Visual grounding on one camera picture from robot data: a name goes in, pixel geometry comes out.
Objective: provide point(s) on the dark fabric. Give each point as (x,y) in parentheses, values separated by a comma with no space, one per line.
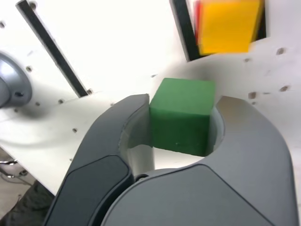
(28,207)

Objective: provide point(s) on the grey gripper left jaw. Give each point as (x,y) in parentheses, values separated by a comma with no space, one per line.
(98,164)

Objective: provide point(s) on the green cube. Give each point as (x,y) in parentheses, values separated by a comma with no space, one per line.
(181,117)

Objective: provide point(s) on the red cube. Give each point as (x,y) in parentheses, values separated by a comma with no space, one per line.
(198,21)

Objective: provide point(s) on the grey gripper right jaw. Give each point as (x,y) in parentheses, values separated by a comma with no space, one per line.
(223,188)

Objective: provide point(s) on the black tape square outline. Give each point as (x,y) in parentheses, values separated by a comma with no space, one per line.
(185,30)

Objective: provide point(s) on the yellow cube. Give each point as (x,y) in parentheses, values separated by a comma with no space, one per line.
(228,26)

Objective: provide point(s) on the chrome chair base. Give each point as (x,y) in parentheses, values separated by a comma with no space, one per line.
(9,169)

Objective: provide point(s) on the black tape strip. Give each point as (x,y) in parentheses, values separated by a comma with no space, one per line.
(54,49)

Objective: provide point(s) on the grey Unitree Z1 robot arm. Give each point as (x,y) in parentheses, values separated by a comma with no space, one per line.
(11,82)

